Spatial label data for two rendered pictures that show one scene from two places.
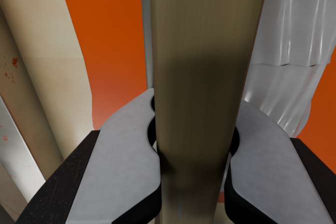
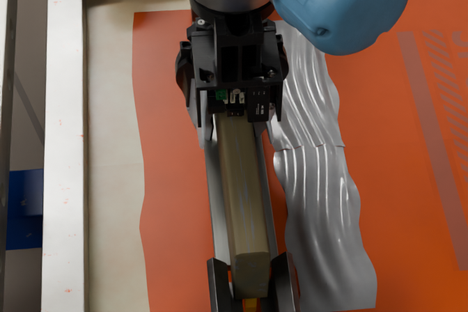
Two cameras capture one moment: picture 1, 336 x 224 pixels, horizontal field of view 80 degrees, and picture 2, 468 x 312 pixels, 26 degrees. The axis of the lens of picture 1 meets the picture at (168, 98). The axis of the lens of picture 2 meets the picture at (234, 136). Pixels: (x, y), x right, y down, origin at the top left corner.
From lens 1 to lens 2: 0.93 m
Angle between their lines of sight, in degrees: 70
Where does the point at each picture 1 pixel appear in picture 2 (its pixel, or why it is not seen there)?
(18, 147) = (74, 211)
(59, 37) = (126, 150)
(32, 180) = (68, 258)
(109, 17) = (169, 134)
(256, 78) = (292, 160)
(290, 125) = (342, 196)
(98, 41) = (159, 150)
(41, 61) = (104, 168)
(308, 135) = (370, 210)
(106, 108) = (157, 205)
